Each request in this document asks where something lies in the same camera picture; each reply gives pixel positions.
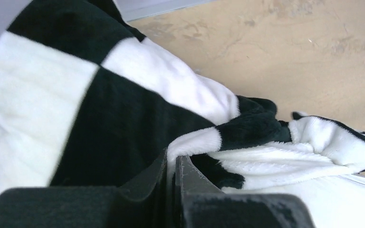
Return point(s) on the white pillow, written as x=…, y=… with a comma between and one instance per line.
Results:
x=333, y=202

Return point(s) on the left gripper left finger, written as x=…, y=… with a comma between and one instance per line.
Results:
x=137, y=204

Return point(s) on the black white checkered pillowcase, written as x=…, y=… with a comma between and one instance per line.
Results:
x=88, y=100

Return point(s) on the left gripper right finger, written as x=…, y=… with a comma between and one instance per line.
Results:
x=197, y=203

